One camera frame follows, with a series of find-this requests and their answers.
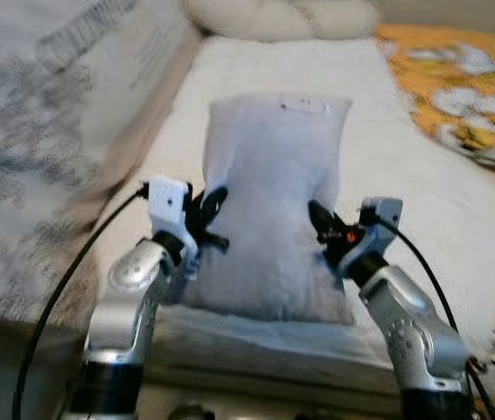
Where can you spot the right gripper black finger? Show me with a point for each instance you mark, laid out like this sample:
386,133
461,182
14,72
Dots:
322,216

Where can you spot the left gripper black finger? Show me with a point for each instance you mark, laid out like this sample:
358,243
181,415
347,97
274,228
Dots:
212,239
215,199

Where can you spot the grey velvet pillow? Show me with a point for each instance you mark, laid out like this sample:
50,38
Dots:
269,219

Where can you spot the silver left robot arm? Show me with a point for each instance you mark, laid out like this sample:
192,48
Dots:
125,306

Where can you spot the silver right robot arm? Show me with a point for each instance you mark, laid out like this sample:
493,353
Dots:
414,332

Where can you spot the white quilted mattress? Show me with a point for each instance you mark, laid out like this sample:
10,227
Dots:
422,201

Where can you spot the beige headboard cushion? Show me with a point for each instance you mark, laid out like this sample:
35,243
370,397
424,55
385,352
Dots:
142,140

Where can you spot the robot left leg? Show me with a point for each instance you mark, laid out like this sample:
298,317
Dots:
191,413

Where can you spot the yellow cartoon egg blanket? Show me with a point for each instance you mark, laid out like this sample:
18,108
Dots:
457,87

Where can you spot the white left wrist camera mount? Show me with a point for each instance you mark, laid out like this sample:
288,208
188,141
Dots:
167,206

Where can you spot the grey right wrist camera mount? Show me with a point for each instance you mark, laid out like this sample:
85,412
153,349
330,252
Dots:
379,214

